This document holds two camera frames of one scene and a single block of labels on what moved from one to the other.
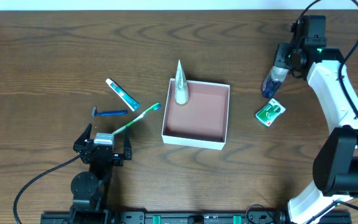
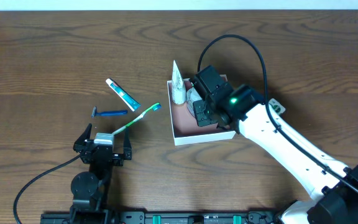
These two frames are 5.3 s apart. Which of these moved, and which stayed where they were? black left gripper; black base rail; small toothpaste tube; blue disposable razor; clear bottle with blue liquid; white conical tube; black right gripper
Moved: black right gripper; clear bottle with blue liquid; white conical tube
Stayed: black left gripper; black base rail; small toothpaste tube; blue disposable razor
